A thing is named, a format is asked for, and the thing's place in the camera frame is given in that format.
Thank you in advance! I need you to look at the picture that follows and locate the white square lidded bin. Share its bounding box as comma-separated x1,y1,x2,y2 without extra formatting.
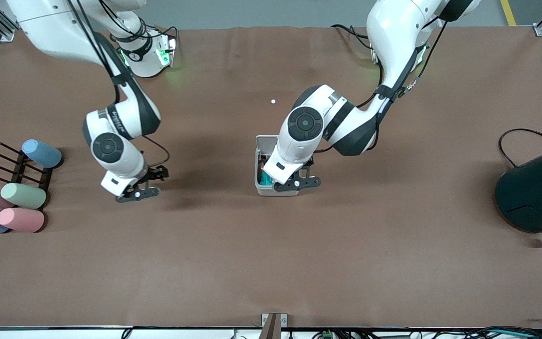
254,135,300,197

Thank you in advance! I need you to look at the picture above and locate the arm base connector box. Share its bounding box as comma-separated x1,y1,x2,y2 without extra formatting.
156,35,178,67

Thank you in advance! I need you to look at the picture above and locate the brown table cover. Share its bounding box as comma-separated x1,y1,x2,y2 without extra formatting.
0,26,542,329

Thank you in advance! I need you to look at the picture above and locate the light green plastic cup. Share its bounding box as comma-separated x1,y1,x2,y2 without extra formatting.
0,183,47,210

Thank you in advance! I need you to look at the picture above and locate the black pronged cup rack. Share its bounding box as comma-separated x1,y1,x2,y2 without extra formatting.
0,142,54,208

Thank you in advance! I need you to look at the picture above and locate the dark teal cylindrical container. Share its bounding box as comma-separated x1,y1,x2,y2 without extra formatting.
494,143,542,234

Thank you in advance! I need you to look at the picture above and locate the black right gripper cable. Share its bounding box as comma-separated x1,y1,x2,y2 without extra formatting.
66,0,171,169

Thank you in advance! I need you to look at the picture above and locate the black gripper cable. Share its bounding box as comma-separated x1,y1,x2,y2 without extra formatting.
66,0,171,169
316,19,450,155

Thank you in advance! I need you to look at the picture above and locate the black arm base cable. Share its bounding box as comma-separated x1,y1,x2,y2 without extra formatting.
330,24,374,50
98,0,179,41

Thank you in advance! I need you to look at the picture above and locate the silver bracket with post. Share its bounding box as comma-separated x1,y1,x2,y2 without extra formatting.
261,313,288,339

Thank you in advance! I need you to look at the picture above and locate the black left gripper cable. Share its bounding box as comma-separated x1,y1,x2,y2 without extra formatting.
316,19,450,155

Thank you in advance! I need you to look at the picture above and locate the black looped container cable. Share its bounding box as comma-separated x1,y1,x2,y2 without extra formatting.
498,128,542,168

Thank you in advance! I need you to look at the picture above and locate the teal cable under table edge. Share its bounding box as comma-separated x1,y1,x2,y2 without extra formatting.
480,329,542,339

